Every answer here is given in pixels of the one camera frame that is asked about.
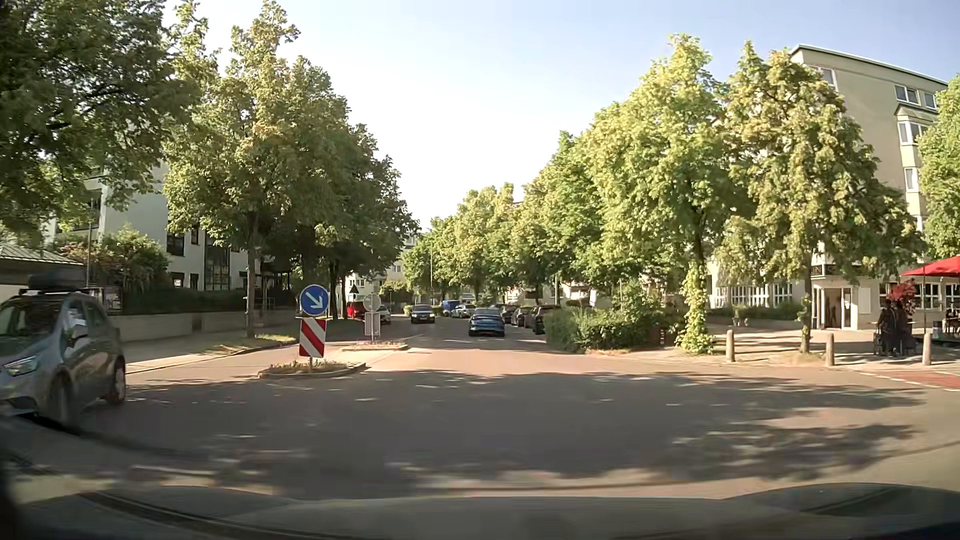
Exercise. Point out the blue van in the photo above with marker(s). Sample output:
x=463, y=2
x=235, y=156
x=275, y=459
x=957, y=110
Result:
x=450, y=307

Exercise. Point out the blue car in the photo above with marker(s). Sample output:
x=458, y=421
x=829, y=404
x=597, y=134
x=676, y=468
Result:
x=487, y=322

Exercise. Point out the row of parked cars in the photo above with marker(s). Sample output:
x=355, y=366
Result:
x=525, y=315

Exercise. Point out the dark car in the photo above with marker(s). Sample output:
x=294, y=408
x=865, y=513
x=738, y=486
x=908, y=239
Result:
x=422, y=313

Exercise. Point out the white car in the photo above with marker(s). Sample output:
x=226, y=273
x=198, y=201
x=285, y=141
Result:
x=383, y=313

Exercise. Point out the round road sign seen from behind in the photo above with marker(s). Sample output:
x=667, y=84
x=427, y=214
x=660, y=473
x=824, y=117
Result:
x=372, y=319

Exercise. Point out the kerbed traffic island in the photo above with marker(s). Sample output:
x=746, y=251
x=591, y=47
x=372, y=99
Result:
x=375, y=346
x=311, y=368

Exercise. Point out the red vehicle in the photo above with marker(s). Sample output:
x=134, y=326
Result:
x=355, y=309

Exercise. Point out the green hedge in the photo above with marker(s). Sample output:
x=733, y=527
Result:
x=600, y=328

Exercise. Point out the grey asphalt road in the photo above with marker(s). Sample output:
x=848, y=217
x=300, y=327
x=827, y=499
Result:
x=480, y=420

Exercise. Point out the blue arrow sign with beacon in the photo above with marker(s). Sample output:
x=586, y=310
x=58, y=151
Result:
x=313, y=322

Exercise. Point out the row of trees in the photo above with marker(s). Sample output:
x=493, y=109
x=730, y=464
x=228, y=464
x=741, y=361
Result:
x=675, y=187
x=187, y=135

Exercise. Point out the car's own bonnet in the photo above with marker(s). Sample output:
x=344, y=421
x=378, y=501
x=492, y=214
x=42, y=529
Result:
x=480, y=517

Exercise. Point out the bollard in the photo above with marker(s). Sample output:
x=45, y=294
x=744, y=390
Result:
x=927, y=349
x=730, y=346
x=829, y=349

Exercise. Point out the white multi-storey building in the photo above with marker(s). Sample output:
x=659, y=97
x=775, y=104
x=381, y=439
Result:
x=187, y=255

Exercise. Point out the dark hedge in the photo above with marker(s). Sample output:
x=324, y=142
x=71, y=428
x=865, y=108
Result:
x=180, y=300

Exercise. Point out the paved pavement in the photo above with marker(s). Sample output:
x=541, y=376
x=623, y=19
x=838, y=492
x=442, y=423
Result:
x=187, y=349
x=825, y=349

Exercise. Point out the green bush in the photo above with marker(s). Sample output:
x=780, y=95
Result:
x=124, y=259

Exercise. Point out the beige multi-storey building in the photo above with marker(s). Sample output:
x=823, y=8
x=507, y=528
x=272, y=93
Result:
x=870, y=150

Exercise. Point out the group of people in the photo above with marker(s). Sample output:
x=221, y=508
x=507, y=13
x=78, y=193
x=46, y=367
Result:
x=892, y=328

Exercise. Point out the grey car with roof box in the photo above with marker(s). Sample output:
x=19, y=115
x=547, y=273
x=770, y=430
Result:
x=56, y=360

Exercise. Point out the grey roofed shelter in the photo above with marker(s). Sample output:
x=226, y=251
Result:
x=30, y=262

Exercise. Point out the red parasol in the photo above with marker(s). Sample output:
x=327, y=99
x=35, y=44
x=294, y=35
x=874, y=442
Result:
x=937, y=268

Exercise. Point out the low grey wall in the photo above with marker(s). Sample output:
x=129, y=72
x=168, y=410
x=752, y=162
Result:
x=180, y=324

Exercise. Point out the lamp post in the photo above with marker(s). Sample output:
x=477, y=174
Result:
x=88, y=240

